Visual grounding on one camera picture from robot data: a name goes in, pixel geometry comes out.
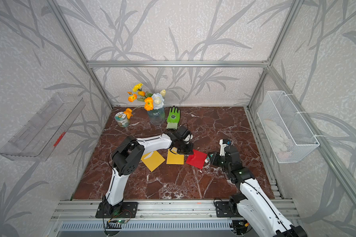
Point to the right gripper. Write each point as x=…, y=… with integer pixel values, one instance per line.
x=215, y=156

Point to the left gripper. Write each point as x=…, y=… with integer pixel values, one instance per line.
x=190, y=150

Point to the yellow envelope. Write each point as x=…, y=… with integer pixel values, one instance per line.
x=173, y=158
x=152, y=160

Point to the red envelope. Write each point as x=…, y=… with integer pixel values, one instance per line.
x=197, y=159

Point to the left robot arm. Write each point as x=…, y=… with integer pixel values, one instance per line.
x=126, y=157

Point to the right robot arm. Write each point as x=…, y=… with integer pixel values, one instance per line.
x=251, y=202

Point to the tilted yellow envelope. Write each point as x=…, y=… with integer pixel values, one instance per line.
x=152, y=160

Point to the green work glove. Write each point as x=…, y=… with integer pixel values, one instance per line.
x=173, y=118

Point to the blue glass vase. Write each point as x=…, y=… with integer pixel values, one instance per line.
x=157, y=116

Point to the white cloth in basket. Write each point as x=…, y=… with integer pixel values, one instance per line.
x=278, y=139

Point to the orange yellow artificial flowers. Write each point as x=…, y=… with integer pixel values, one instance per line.
x=151, y=100

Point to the small printed tin can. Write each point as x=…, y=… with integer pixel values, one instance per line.
x=122, y=119

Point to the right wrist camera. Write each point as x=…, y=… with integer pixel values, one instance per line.
x=223, y=144

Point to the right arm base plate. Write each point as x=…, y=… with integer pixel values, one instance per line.
x=223, y=209

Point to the white wire mesh basket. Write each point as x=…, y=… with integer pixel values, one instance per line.
x=278, y=107

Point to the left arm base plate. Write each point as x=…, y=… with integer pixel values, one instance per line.
x=121, y=210

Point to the aluminium front rail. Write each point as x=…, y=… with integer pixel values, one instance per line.
x=149, y=209

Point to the clear plastic wall tray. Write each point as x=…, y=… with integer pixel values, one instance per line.
x=37, y=139

